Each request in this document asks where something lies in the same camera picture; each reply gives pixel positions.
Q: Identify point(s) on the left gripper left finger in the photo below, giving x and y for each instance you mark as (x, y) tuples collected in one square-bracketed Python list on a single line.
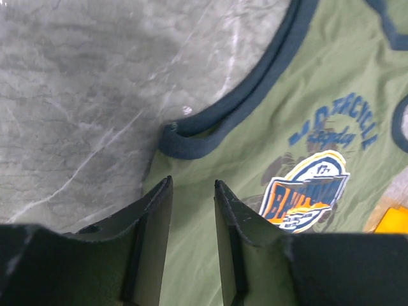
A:
[(116, 261)]

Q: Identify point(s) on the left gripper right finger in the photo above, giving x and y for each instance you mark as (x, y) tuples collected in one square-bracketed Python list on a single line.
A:
[(262, 265)]

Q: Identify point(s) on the olive green tank top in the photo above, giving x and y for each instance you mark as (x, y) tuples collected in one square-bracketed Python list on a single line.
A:
[(310, 139)]

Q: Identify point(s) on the yellow plastic tray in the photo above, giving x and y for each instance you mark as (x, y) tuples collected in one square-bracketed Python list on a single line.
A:
[(389, 216)]

